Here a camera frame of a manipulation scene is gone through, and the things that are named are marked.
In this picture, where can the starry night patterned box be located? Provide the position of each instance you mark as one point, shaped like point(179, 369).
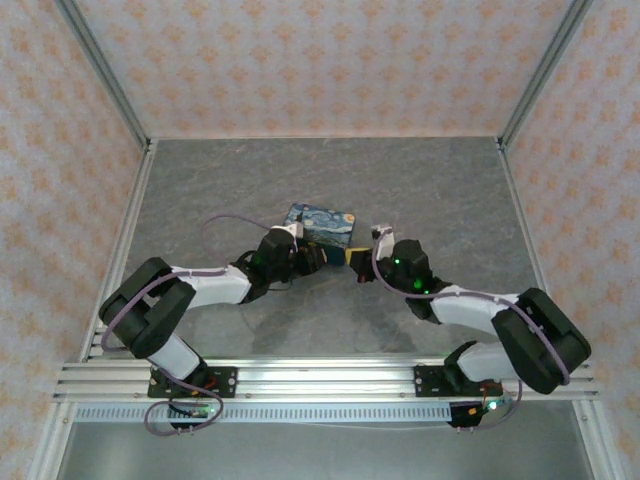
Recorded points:
point(325, 222)

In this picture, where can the grey metal sheet panel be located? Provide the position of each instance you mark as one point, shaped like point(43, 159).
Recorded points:
point(325, 452)

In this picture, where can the small circuit board green light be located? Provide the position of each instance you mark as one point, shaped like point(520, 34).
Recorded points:
point(200, 411)
point(492, 405)

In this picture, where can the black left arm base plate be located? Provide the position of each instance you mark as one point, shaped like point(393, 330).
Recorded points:
point(225, 382)

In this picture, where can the wide aluminium base beam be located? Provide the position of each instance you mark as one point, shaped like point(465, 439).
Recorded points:
point(325, 380)

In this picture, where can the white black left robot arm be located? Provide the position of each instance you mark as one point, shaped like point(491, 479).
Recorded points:
point(215, 290)

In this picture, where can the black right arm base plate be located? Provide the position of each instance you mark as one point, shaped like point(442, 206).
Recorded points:
point(430, 381)

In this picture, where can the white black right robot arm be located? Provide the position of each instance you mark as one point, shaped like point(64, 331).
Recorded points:
point(465, 310)

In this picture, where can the aluminium frame post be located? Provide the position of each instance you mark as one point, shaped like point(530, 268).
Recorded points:
point(105, 70)
point(545, 70)

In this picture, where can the thin aluminium wall rail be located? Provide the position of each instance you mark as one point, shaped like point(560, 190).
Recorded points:
point(325, 137)

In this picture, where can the aluminium frame rail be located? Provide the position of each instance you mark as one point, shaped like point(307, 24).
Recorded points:
point(532, 250)
point(120, 250)

